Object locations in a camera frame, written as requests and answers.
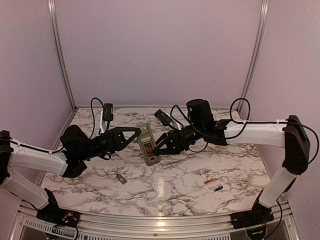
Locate right aluminium frame post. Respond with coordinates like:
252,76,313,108
240,0,270,98

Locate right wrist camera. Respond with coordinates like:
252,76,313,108
154,109,182,130

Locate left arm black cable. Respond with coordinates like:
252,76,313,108
90,97,106,138

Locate orange battery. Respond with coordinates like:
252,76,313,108
204,179,214,185

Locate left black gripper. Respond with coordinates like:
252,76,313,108
78,126,141,161

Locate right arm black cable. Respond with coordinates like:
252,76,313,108
229,97,251,125

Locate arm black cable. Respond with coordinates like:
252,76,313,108
90,97,106,138
229,97,251,125

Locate aluminium frame post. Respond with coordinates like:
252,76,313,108
240,0,270,98
47,0,77,111

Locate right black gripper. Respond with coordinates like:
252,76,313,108
150,121,205,155

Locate front aluminium rail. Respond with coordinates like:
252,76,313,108
9,201,301,240

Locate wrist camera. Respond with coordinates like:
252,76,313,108
99,103,114,135
154,109,182,130

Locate grey remote control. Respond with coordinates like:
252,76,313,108
136,123,161,166

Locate grey battery cover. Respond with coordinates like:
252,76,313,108
116,173,128,185

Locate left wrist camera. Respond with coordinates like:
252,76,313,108
99,103,114,135

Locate black green battery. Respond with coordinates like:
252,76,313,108
214,186,223,192

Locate left aluminium frame post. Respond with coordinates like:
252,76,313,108
47,0,77,111

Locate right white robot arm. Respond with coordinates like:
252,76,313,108
153,99,312,224

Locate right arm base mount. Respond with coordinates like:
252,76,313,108
230,210,275,229

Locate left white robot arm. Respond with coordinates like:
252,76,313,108
0,125,141,223

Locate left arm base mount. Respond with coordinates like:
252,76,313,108
36,207,80,228

